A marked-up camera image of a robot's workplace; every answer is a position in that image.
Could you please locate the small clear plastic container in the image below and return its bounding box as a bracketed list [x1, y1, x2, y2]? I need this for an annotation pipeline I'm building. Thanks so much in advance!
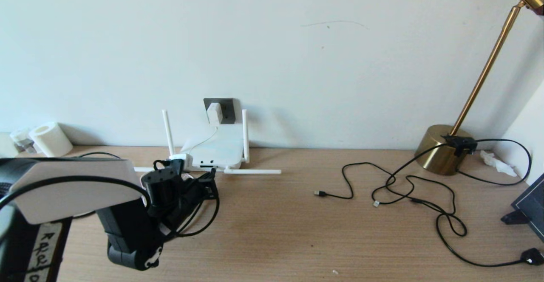
[9, 129, 37, 154]

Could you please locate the white wifi router with antennas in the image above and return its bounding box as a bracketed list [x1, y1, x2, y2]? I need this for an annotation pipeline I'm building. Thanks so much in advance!
[134, 109, 282, 175]

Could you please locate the crumpled white tissue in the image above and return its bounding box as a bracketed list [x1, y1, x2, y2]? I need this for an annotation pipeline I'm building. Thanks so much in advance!
[480, 150, 519, 178]

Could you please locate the black power cord with plug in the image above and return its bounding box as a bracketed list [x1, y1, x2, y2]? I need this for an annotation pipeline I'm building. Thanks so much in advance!
[408, 197, 544, 268]

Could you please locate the black braided cable sleeve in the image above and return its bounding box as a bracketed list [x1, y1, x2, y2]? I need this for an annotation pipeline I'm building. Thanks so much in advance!
[164, 186, 221, 242]

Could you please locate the black ethernet cable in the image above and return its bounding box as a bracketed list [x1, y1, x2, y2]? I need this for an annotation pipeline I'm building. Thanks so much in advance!
[72, 151, 123, 220]

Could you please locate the grey wall socket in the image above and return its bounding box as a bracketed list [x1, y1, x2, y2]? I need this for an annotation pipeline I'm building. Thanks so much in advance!
[204, 98, 235, 124]

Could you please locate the white toilet paper roll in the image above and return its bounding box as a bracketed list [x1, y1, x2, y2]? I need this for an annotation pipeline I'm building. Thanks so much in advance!
[28, 122, 74, 158]

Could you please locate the small black adapter box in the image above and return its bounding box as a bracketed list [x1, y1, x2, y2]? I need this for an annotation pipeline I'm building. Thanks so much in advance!
[442, 135, 478, 157]

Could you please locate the dark framed board with stand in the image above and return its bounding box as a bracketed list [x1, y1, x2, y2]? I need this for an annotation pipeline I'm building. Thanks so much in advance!
[501, 172, 544, 243]

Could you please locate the black cable with white tip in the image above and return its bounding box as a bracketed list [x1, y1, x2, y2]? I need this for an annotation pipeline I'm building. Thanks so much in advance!
[371, 144, 451, 208]

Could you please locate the brass desk lamp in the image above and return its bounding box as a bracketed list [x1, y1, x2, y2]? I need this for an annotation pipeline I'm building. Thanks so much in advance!
[414, 0, 544, 176]

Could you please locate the thin black looped cable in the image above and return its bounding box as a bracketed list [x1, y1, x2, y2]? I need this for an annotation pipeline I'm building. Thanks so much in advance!
[455, 139, 533, 186]

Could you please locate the black USB cable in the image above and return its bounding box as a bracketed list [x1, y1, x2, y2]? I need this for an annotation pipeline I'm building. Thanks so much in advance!
[314, 162, 457, 214]

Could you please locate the thin white adapter cable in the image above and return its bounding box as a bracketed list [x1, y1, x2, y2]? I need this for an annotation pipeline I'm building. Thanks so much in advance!
[181, 125, 220, 180]

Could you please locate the white power adapter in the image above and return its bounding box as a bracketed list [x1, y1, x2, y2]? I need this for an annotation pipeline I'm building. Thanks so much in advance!
[207, 103, 224, 126]

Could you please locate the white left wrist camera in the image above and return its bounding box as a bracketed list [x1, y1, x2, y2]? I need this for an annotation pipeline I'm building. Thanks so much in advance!
[169, 154, 193, 172]

